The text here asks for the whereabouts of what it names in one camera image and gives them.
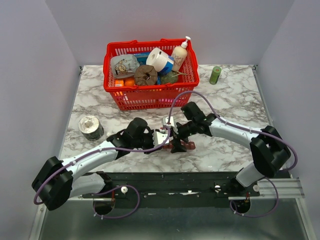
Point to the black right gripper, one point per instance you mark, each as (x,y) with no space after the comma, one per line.
(177,146)

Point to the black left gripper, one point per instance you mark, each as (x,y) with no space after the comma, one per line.
(150,135)

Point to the red weekly pill organizer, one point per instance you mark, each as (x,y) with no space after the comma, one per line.
(178,147)

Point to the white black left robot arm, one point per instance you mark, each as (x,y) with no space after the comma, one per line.
(55,181)

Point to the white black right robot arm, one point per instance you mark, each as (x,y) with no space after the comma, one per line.
(269,152)

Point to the red plastic shopping basket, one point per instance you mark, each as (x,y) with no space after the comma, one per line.
(155,96)

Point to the orange fruit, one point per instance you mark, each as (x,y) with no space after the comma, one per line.
(129,82)

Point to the orange small box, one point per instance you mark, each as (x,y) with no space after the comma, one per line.
(119,83)

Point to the green round vegetable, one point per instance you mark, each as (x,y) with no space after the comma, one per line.
(170,78)

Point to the grey cartoon snack bag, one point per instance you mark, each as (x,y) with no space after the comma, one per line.
(124,66)

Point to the blue package in basket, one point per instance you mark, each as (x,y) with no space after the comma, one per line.
(142,57)

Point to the white toilet paper roll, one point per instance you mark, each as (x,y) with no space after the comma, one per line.
(158,59)

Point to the green cylindrical can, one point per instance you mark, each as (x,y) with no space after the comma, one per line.
(215,74)

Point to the cream pump lotion bottle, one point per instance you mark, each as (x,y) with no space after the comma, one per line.
(179,54)

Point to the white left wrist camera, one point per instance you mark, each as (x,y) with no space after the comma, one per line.
(160,138)

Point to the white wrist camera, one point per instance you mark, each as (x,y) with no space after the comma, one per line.
(169,122)
(160,138)

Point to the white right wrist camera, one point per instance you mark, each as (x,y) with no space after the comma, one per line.
(169,122)

